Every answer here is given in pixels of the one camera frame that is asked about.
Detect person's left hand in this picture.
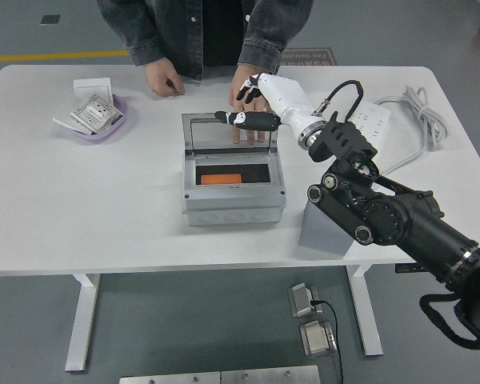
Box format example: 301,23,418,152
228,63,273,145

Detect person's right hand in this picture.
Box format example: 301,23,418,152
143,57,186,97

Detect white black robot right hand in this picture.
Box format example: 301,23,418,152
214,73,325,140

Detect transparent hinged box lid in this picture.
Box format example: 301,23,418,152
181,111,281,156

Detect orange cylinder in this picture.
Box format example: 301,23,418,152
199,173,242,186

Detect grey cube with round hole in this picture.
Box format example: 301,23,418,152
298,198,355,257

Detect dark floor sign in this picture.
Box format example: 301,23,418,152
282,48,339,67

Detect person's torso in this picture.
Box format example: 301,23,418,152
143,0,261,81

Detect purple plastic tray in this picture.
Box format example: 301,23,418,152
62,94,129,141

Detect white power strip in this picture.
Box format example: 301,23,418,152
350,100,392,147

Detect plain white flat plate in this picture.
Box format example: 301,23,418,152
53,95,93,136

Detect silver foot pedal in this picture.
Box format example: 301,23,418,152
299,319,339,358
286,282,324,318

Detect white table leg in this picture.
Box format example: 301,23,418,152
65,273,102,372
346,264,384,357

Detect white wall switch plate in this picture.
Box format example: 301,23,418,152
73,78,114,101

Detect wall socket in printed wrap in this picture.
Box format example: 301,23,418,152
70,93,125,135

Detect grey plastic enclosure box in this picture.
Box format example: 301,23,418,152
182,151,287,227

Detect white power cable with plug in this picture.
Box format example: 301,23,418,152
375,86,450,177

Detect black pedal cable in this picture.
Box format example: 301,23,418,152
310,298,344,384

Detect grey metal base plate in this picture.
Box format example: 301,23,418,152
220,365,321,384
118,371,222,384

